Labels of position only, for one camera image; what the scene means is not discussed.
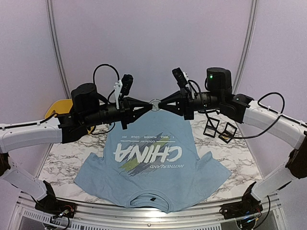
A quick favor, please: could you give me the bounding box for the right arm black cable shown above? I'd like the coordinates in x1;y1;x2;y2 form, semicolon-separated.
188;80;287;139

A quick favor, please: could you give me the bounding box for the aluminium front rail frame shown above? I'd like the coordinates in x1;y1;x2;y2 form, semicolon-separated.
9;189;286;230

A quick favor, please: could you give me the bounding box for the light blue printed t-shirt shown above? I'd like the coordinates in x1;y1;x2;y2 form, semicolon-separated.
74;111;231;213

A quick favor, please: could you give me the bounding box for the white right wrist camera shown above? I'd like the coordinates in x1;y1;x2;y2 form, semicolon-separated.
172;68;191;91

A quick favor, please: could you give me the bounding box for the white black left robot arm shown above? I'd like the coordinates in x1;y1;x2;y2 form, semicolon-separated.
0;83;152;215

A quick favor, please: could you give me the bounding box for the black brooch box base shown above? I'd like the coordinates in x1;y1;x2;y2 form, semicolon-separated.
203;117;220;138

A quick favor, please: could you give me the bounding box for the round white brooch badge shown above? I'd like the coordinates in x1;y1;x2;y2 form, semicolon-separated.
149;99;161;112

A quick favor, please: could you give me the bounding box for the black brooch box lid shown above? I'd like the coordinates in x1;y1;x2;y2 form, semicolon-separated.
218;122;237;144

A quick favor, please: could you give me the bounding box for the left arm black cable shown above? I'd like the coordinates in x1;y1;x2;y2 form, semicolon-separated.
90;63;120;134

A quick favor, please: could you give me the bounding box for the aluminium corner post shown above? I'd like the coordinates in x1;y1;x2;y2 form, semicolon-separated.
46;0;71;99
233;0;259;94

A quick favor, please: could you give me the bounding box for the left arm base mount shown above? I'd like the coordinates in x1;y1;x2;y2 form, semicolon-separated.
35;200;76;218

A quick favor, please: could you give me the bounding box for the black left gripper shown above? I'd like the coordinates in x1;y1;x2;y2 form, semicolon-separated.
83;97;153;130

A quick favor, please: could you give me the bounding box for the yellow plastic basket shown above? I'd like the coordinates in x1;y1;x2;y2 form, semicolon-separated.
45;99;95;137

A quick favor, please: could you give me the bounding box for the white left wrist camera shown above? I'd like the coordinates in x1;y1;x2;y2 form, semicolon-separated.
114;74;133;110

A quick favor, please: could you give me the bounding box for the right aluminium corner post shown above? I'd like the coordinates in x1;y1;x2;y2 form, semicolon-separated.
233;0;259;94

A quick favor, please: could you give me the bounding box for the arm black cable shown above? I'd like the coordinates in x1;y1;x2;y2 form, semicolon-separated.
90;63;120;134
188;80;287;139

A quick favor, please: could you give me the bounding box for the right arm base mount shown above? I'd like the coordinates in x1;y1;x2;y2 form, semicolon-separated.
219;201;263;219

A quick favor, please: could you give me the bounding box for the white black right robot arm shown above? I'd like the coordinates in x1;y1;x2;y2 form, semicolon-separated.
158;67;307;219

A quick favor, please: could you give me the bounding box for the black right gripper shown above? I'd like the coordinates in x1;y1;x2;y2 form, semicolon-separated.
158;87;223;120

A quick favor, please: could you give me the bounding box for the left aluminium corner post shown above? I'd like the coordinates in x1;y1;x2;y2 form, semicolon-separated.
46;0;71;99

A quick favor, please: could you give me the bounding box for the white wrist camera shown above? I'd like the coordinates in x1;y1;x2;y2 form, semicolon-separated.
172;68;191;91
114;74;133;110

